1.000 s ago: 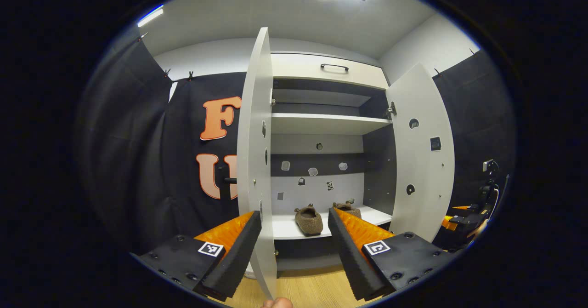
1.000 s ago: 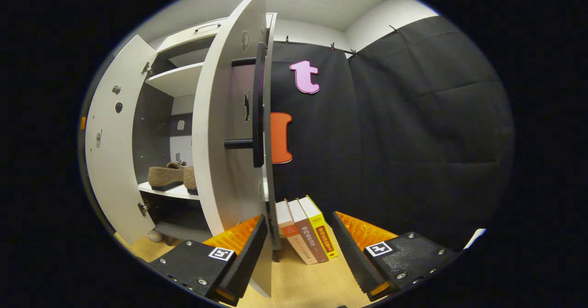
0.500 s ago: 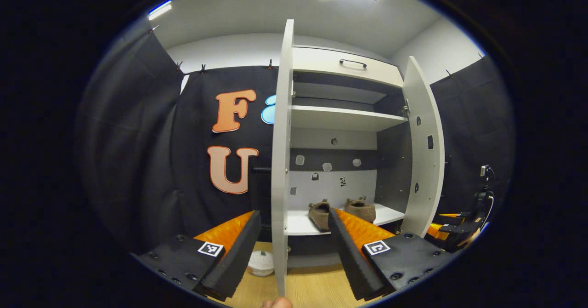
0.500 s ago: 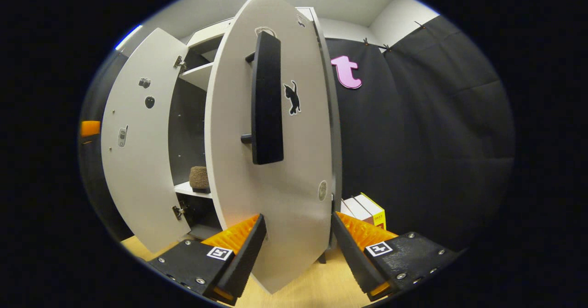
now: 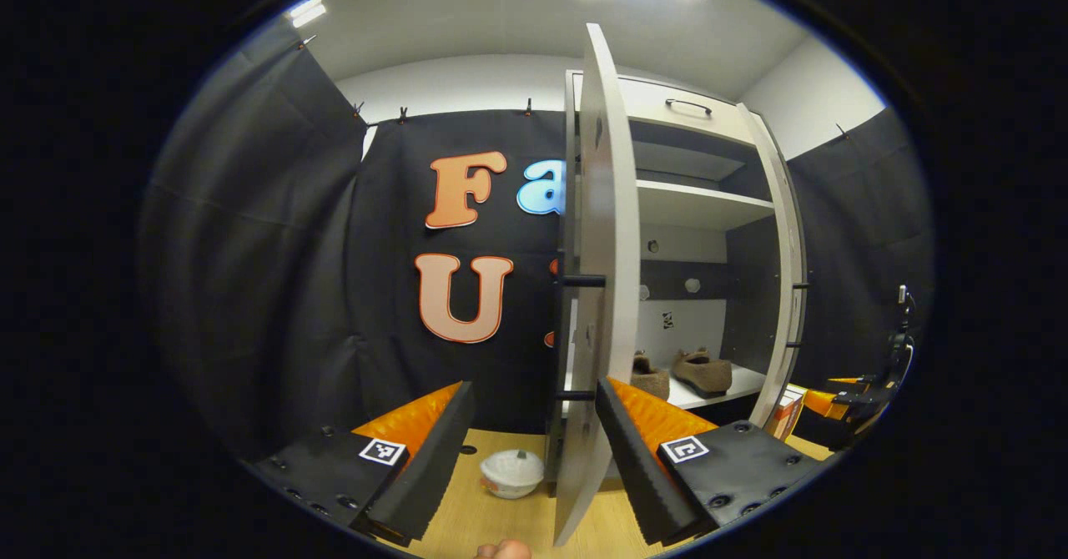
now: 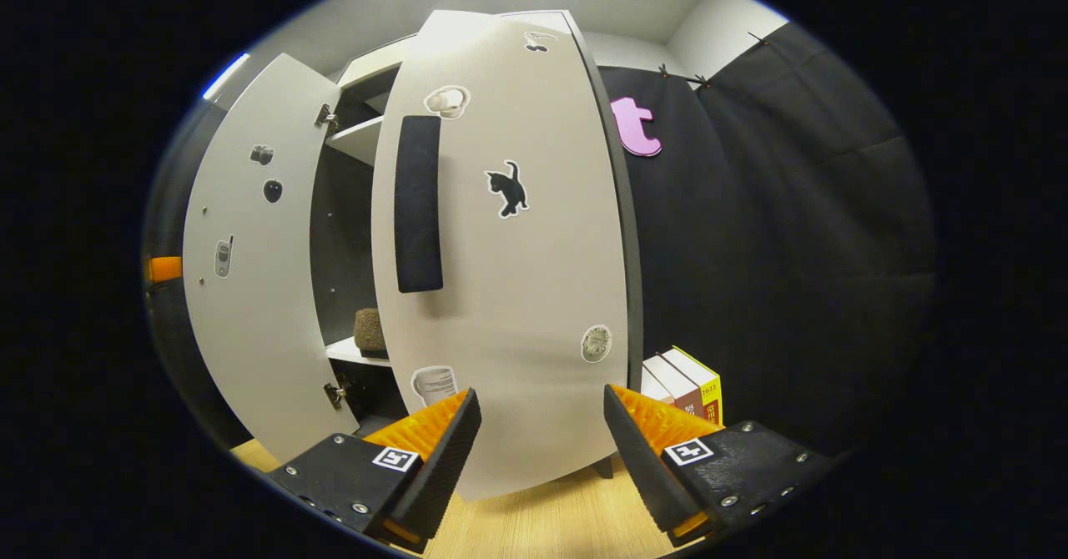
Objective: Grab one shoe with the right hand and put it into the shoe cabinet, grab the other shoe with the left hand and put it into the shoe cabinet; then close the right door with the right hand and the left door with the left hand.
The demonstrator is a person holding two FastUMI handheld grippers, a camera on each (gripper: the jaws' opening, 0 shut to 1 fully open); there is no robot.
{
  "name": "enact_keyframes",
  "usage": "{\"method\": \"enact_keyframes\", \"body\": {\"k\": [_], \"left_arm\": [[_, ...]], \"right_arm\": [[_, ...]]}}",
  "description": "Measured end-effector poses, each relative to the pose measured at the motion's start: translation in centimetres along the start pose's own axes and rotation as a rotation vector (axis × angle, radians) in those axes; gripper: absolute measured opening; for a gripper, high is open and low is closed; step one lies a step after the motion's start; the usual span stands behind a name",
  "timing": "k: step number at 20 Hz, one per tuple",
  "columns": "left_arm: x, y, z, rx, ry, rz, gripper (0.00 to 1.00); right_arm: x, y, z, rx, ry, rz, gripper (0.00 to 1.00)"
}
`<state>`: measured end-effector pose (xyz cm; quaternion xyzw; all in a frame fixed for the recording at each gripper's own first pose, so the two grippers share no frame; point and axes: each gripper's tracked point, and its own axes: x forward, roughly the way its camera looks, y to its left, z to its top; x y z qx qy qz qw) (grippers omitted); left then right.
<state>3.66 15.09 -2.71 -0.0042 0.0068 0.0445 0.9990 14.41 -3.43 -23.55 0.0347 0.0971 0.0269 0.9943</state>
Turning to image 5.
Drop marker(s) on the narrow ceiling light strip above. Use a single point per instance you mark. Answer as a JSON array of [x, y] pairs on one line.
[[307, 12]]

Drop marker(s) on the brown fuzzy shoe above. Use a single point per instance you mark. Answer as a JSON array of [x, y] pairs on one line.
[[703, 373], [651, 378]]

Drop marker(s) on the orange and white box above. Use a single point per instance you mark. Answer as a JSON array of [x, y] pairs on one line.
[[786, 413]]

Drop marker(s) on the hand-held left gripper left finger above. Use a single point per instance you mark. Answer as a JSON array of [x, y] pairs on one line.
[[435, 459]]

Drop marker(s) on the white shoe cabinet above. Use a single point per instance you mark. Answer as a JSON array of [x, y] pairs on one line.
[[692, 200]]

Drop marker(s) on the white shoe cabinet door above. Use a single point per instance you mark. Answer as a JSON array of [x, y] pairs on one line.
[[613, 208], [784, 250]]

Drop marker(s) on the white bowl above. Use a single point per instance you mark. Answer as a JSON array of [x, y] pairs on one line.
[[511, 474]]

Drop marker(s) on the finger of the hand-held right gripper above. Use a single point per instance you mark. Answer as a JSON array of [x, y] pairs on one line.
[[830, 403]]

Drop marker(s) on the black backdrop cloth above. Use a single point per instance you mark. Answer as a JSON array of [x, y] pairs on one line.
[[267, 250]]

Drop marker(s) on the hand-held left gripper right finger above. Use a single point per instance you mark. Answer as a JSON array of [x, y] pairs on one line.
[[634, 467]]

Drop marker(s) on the cream cabinet drawer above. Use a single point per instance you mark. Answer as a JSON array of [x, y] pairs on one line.
[[651, 108]]

